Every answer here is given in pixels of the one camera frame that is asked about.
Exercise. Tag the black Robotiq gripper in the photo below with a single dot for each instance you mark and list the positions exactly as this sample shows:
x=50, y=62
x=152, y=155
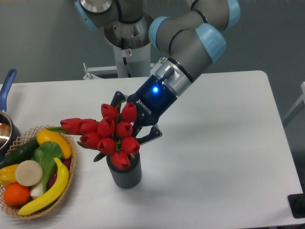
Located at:
x=152, y=99

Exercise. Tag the red tulip bouquet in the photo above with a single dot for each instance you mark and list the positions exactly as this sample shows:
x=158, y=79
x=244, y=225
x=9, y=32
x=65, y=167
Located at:
x=112, y=136

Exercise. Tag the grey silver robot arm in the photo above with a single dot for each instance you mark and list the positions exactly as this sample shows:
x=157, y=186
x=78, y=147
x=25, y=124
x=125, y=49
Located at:
x=171, y=53

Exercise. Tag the dark grey ribbed vase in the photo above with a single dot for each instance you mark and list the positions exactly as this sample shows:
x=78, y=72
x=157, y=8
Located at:
x=129, y=177

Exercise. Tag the dark red vegetable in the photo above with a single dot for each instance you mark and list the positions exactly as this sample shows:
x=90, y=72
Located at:
x=67, y=163

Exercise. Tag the green bok choy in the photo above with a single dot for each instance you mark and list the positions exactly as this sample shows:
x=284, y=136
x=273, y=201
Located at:
x=44, y=155

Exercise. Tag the yellow banana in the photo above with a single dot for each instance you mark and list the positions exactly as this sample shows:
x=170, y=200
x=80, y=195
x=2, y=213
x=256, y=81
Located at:
x=52, y=194

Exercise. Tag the green cucumber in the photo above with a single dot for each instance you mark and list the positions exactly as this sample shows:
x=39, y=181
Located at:
x=22, y=153

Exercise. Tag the beige round disc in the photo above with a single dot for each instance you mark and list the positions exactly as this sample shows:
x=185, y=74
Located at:
x=28, y=173

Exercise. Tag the yellow bell pepper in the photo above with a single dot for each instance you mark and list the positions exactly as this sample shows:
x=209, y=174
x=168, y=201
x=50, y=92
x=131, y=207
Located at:
x=7, y=175

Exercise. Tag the orange fruit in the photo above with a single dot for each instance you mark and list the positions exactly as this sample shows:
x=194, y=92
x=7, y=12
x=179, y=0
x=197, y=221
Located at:
x=16, y=195

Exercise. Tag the black device at table edge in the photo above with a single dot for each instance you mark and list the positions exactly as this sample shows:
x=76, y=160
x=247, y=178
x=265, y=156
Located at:
x=297, y=205

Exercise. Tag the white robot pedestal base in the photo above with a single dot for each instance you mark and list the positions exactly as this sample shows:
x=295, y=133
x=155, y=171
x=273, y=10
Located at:
x=128, y=63

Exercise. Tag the blue handled saucepan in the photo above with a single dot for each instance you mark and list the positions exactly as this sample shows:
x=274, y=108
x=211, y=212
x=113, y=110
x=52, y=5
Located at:
x=8, y=131

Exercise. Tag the white furniture frame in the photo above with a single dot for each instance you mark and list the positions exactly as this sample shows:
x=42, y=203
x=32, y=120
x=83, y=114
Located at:
x=296, y=108

